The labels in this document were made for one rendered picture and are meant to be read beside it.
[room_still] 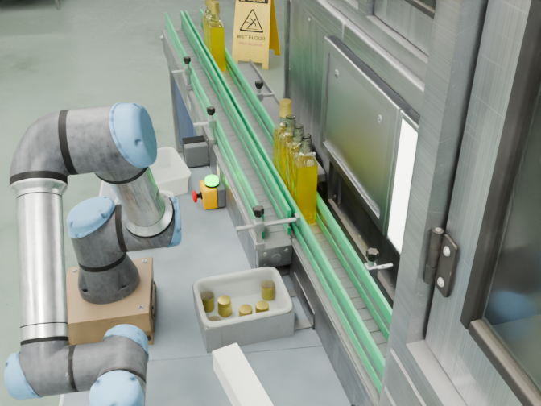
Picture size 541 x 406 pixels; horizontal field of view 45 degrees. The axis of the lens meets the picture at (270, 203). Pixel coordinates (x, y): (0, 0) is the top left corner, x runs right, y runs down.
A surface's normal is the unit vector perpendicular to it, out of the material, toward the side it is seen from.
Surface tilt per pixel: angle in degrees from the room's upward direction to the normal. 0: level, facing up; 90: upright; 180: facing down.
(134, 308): 4
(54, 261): 54
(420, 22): 90
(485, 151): 90
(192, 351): 0
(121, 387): 1
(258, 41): 76
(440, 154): 90
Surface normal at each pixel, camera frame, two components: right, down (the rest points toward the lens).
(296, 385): 0.00, -0.83
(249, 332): 0.27, 0.54
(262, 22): -0.27, 0.30
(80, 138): 0.04, 0.03
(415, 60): -0.96, 0.15
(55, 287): 0.72, -0.27
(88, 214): -0.21, -0.81
